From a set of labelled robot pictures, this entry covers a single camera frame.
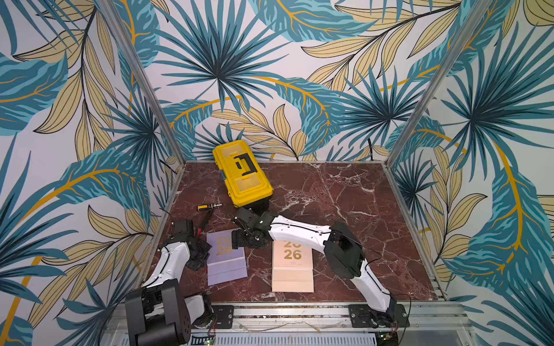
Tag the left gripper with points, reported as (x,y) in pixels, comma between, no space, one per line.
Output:
(205,247)

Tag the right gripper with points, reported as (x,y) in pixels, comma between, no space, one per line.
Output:
(242,238)

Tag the purple calendar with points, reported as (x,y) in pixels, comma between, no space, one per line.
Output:
(225,263)

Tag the pink calendar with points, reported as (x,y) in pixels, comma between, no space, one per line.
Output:
(292,268)

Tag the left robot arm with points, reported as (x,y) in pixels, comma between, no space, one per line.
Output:
(158,313)

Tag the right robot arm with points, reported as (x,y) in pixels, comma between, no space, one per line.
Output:
(342,250)

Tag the yellow black screwdriver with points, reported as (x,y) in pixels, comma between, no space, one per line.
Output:
(209,206)

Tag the yellow plastic toolbox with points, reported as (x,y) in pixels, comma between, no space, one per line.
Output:
(246,183)

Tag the red handled tool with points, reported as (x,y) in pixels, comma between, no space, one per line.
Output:
(204,222)

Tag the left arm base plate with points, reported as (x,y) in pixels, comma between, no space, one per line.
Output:
(218,317)

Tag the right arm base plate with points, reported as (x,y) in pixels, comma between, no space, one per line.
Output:
(362,316)

